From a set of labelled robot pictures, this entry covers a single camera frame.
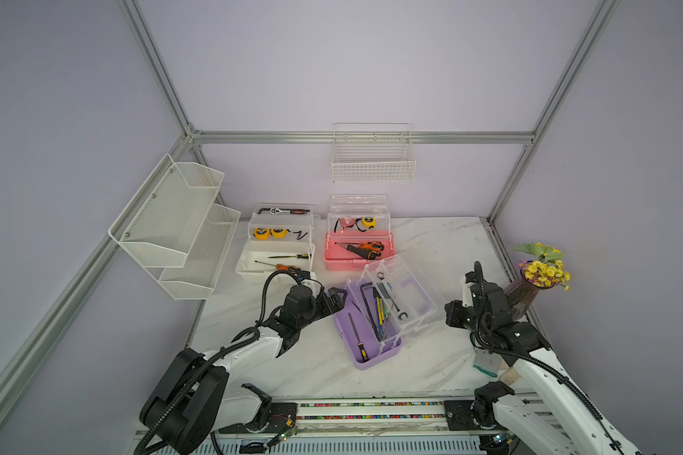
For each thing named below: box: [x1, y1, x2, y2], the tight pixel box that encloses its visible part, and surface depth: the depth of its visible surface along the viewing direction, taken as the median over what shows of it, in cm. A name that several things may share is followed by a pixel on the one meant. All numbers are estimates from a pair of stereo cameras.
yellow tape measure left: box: [252, 227, 271, 240], surface depth 106 cm
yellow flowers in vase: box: [503, 242, 572, 322], surface depth 79 cm
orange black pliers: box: [334, 240, 385, 258], surface depth 112 cm
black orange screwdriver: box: [338, 242, 382, 260], surface depth 110 cm
